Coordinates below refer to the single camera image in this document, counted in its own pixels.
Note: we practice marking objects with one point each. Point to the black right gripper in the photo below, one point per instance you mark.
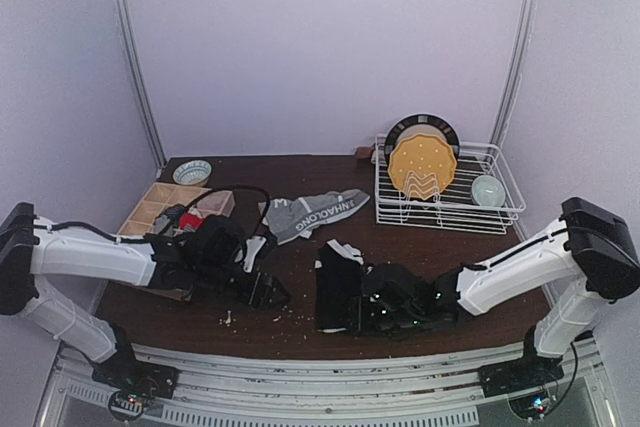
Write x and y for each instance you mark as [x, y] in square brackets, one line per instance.
[353, 304]

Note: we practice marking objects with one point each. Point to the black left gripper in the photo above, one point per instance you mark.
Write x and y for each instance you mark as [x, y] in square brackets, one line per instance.
[256, 294]

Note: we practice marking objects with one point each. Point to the black underwear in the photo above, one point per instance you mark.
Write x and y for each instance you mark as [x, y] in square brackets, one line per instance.
[338, 271]

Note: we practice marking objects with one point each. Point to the wooden compartment organizer box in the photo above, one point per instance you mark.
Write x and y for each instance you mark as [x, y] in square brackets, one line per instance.
[160, 196]

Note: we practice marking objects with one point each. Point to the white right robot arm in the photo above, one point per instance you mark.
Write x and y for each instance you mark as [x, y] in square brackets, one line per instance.
[587, 244]

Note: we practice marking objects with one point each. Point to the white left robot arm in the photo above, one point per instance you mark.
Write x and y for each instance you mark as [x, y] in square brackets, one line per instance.
[33, 247]

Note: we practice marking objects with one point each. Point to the red rolled underwear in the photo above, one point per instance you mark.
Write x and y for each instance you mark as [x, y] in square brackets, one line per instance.
[190, 222]

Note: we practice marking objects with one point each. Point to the pink beige rolled underwear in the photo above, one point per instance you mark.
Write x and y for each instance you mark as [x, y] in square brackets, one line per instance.
[214, 202]

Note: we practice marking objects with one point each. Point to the dark striped rolled underwear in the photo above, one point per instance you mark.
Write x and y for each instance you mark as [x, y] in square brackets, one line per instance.
[170, 216]

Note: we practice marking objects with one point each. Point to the blue yellow patterned bowl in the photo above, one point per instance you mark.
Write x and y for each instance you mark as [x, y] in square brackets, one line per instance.
[192, 173]

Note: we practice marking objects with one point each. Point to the pale green glass bowl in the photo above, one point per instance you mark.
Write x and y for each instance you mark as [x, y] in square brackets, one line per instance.
[488, 191]

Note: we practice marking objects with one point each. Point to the yellow scalloped plate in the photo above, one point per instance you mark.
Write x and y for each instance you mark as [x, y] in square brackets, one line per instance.
[422, 166]

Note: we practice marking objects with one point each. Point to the brown cloth item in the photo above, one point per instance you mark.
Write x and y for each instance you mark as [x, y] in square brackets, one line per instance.
[364, 153]

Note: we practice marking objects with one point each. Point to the black rimmed plate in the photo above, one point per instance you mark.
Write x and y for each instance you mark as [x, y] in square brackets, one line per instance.
[427, 124]

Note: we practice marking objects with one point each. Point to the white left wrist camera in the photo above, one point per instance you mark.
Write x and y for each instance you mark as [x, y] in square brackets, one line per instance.
[253, 247]

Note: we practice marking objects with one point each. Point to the white wire dish rack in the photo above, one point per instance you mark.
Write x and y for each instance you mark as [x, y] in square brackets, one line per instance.
[454, 209]

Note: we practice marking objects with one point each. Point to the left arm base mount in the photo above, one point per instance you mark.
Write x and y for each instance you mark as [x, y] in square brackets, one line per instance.
[137, 383]

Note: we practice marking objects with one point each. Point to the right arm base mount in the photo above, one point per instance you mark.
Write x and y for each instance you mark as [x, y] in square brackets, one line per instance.
[527, 377]

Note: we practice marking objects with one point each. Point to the aluminium rail front frame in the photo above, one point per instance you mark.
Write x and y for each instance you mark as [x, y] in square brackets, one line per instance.
[435, 390]

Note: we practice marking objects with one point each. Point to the right aluminium corner post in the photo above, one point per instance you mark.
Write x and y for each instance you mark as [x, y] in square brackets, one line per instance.
[514, 74]

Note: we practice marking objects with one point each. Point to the aluminium corner post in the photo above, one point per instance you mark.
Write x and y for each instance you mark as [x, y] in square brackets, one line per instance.
[514, 74]
[140, 91]

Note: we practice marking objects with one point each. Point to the left aluminium corner post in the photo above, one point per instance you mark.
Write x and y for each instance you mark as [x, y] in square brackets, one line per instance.
[140, 91]

